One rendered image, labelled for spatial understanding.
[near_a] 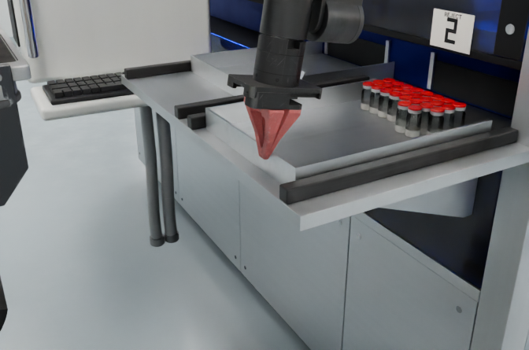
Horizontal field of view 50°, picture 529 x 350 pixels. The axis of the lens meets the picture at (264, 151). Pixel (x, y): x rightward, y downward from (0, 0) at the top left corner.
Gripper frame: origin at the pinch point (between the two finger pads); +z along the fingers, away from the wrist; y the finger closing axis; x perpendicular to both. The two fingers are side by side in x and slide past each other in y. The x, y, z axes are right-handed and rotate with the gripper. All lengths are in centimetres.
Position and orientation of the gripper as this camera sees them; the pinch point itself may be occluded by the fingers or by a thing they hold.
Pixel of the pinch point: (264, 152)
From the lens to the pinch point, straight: 71.3
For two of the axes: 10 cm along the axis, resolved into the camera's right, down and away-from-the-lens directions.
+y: 8.5, -0.3, 5.2
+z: -1.5, 9.4, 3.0
